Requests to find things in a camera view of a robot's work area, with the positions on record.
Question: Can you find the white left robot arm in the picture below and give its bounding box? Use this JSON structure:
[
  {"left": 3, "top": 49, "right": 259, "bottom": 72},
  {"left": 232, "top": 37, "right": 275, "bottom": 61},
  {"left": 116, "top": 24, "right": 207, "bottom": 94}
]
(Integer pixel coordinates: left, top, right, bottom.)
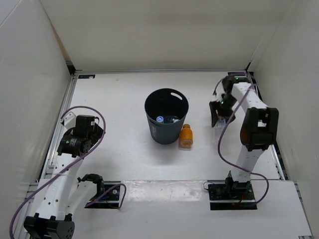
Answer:
[{"left": 23, "top": 113, "right": 105, "bottom": 239}]

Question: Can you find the orange juice bottle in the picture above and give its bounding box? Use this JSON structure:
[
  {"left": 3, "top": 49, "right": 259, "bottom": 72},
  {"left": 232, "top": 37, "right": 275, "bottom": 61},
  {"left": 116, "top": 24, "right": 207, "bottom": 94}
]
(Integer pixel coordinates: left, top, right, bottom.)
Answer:
[{"left": 179, "top": 124, "right": 193, "bottom": 149}]

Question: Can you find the aluminium table frame rail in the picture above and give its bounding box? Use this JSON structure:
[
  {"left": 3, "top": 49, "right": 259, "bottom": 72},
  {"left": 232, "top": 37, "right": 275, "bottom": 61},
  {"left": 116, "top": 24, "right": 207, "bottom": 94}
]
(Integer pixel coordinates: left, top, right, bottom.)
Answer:
[{"left": 9, "top": 60, "right": 76, "bottom": 239}]

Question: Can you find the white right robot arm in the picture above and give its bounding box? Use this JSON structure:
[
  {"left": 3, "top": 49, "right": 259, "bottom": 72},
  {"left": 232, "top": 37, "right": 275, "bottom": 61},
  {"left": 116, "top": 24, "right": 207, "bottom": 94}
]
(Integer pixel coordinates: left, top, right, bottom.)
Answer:
[{"left": 209, "top": 76, "right": 279, "bottom": 199}]

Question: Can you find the clear bottle orange blue label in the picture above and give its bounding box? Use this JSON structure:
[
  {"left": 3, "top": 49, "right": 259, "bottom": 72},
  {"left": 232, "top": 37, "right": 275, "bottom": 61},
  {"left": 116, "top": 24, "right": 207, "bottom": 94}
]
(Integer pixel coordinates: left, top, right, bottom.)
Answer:
[{"left": 215, "top": 118, "right": 227, "bottom": 128}]

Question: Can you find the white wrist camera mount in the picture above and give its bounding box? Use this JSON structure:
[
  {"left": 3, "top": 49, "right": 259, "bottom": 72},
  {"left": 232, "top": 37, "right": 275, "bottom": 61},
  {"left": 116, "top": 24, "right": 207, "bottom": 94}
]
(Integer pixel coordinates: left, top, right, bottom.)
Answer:
[
  {"left": 213, "top": 92, "right": 223, "bottom": 102},
  {"left": 60, "top": 112, "right": 77, "bottom": 129}
]

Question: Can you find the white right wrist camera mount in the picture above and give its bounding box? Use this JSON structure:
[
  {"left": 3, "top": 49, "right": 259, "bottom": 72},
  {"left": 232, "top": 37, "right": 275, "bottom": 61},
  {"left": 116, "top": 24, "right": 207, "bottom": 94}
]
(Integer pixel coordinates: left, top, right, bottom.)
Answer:
[{"left": 213, "top": 92, "right": 223, "bottom": 102}]

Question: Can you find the dark label sticker right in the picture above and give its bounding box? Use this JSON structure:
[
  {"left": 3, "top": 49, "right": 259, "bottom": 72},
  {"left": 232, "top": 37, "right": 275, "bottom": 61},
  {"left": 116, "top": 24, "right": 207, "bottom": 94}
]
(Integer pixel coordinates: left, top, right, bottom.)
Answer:
[{"left": 228, "top": 72, "right": 246, "bottom": 77}]

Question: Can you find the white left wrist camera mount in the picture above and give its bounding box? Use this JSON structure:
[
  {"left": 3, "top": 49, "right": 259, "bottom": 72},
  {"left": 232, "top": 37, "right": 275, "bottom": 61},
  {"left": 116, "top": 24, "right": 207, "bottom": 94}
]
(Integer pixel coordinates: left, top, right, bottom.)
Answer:
[{"left": 60, "top": 112, "right": 77, "bottom": 129}]

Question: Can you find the dark label sticker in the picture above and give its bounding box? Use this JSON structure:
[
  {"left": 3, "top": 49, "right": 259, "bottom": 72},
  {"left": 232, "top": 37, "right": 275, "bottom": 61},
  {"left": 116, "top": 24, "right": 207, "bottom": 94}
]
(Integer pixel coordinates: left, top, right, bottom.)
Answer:
[
  {"left": 228, "top": 72, "right": 246, "bottom": 77},
  {"left": 78, "top": 75, "right": 95, "bottom": 79}
]

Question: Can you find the dark label sticker left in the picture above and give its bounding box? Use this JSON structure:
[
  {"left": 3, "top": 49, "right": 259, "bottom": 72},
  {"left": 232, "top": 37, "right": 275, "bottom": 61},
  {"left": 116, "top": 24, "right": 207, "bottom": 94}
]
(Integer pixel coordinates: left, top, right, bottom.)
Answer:
[{"left": 78, "top": 75, "right": 95, "bottom": 79}]

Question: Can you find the dark grey plastic bin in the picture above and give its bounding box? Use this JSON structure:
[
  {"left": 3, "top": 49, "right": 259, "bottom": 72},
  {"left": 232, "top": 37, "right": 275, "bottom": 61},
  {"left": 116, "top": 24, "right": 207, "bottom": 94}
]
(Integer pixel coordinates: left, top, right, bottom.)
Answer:
[{"left": 145, "top": 88, "right": 189, "bottom": 144}]

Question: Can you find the blue label Pocari Sweat bottle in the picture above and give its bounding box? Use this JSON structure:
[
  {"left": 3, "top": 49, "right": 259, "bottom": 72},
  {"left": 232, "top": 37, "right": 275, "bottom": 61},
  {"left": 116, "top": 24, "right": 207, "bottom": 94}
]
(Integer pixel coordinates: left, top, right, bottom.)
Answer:
[{"left": 156, "top": 116, "right": 171, "bottom": 124}]

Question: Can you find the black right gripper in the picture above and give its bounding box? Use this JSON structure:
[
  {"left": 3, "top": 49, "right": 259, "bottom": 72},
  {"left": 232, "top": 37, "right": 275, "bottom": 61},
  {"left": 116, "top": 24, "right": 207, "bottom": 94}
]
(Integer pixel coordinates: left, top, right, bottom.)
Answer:
[{"left": 209, "top": 94, "right": 238, "bottom": 127}]

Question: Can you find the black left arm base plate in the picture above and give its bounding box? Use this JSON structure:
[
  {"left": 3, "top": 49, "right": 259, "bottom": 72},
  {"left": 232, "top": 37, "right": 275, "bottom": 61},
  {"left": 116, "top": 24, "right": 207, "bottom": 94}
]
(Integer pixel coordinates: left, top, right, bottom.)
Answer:
[{"left": 85, "top": 182, "right": 122, "bottom": 209}]

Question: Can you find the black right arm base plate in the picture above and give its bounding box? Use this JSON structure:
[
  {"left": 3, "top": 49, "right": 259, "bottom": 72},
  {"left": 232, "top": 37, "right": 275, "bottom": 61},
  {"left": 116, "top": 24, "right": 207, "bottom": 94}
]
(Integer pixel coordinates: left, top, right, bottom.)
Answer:
[{"left": 203, "top": 181, "right": 257, "bottom": 211}]

